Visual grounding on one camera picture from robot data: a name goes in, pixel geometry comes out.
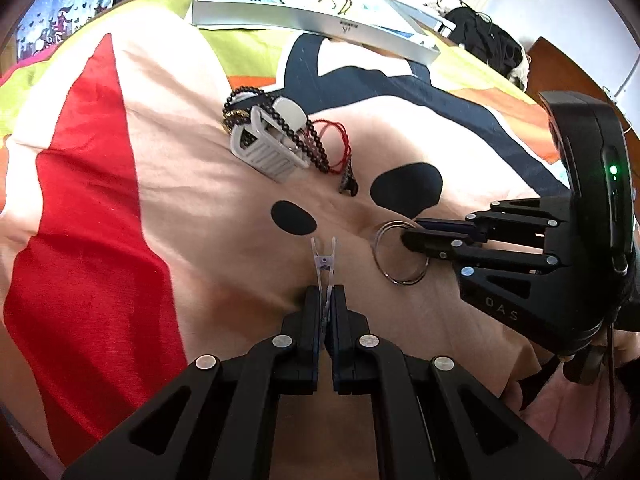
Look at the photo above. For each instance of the wooden headboard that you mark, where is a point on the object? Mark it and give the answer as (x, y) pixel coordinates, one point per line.
(565, 70)

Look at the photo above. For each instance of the blue printed curtain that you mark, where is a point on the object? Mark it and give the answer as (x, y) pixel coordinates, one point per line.
(65, 5)

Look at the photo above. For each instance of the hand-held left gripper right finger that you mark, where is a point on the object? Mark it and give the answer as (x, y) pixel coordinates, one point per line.
(336, 320)

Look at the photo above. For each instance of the transparent hair clip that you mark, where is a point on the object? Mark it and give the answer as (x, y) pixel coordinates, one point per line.
(324, 262)

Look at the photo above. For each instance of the pile of black clothes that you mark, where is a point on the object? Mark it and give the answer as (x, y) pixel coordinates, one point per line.
(485, 40)

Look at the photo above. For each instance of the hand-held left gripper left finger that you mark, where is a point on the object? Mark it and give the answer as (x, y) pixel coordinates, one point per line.
(312, 320)

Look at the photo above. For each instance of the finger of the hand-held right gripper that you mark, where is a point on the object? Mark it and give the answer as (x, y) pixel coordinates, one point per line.
(450, 227)
(430, 242)

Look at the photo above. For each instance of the silver bangle rings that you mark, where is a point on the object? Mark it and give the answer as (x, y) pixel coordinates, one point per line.
(395, 280)

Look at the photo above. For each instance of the white jewelry box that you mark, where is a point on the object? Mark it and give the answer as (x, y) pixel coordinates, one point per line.
(300, 17)

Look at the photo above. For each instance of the colourful printed blanket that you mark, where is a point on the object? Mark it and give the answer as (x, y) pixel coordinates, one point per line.
(150, 210)

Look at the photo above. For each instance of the white plastic basket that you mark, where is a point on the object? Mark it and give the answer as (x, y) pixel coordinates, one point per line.
(267, 155)

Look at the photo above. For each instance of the white box lid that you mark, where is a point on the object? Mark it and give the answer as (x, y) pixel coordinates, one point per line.
(425, 17)

